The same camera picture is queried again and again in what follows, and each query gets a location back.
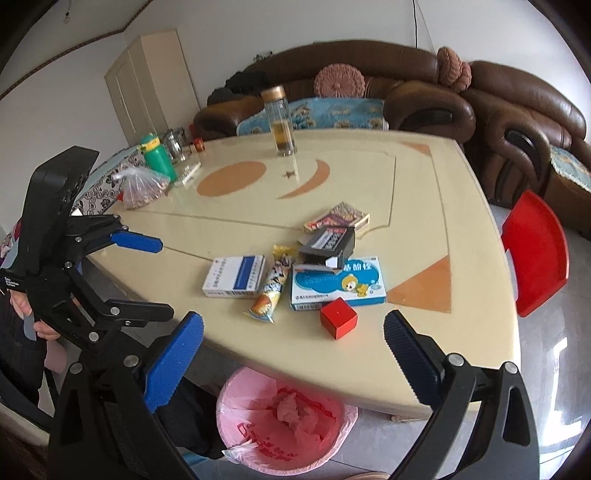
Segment thin wall cable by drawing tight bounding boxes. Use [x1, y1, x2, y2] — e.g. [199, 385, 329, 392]
[411, 0, 437, 51]

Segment clear glass jar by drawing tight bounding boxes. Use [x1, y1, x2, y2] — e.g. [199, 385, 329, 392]
[164, 128, 189, 162]

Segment person's black jacket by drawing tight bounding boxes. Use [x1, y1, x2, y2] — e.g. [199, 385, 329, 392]
[0, 295, 47, 407]

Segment black and white floral cloth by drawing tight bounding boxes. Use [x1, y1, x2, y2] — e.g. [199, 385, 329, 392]
[76, 145, 148, 217]

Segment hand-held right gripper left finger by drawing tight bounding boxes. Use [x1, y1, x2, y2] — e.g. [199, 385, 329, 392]
[48, 311, 205, 480]

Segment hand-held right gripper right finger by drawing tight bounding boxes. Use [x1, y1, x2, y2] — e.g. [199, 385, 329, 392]
[383, 310, 541, 480]

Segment green plastic bottle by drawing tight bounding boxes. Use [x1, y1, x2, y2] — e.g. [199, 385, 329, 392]
[140, 132, 178, 183]

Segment red cube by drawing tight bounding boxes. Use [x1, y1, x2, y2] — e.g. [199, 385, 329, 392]
[320, 298, 359, 341]

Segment brown leather armchair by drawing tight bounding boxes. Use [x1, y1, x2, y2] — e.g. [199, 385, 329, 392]
[462, 60, 591, 232]

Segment blue armchair seat cover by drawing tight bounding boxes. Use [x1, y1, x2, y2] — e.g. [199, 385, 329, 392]
[549, 145, 591, 192]

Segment blue cartoon medicine box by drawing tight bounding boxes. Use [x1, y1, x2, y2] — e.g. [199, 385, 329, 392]
[290, 257, 387, 311]

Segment person's left hand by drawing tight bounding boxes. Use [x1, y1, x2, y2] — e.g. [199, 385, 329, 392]
[9, 291, 61, 343]

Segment white and blue medicine box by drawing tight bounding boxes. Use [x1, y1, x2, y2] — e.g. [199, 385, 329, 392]
[202, 255, 267, 298]

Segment pink round knitted cushion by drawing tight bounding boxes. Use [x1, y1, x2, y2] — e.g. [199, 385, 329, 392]
[314, 64, 366, 97]

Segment clear plastic bag of nuts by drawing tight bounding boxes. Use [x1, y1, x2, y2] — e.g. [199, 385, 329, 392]
[112, 166, 171, 210]

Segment blue floral sofa cover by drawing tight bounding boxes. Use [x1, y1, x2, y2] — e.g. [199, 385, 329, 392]
[236, 97, 389, 136]

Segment glass bottle with gold cap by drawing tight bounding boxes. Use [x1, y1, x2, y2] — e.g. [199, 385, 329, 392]
[261, 85, 298, 158]

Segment black cardboard box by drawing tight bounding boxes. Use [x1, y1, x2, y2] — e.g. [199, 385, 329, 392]
[295, 226, 356, 273]

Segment playing card box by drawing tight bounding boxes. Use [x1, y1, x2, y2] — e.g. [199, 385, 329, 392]
[303, 202, 371, 237]

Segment person's black pants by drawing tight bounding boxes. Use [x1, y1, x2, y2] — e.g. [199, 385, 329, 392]
[157, 378, 227, 460]

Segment yellow snack wrapper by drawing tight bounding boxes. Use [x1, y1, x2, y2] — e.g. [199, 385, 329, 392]
[244, 244, 298, 324]

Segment cream wardrobe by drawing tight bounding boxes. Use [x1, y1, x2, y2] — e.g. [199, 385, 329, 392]
[104, 28, 201, 148]

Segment brown leather sofa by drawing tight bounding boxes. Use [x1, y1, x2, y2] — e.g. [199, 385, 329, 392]
[193, 44, 476, 141]

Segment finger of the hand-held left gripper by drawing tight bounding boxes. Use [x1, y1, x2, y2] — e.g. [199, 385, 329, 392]
[41, 262, 175, 352]
[65, 213, 163, 265]

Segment red plastic chair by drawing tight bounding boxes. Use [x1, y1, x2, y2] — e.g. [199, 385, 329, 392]
[501, 189, 570, 318]

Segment dark clothes pile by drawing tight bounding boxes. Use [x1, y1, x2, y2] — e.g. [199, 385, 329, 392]
[207, 69, 264, 107]

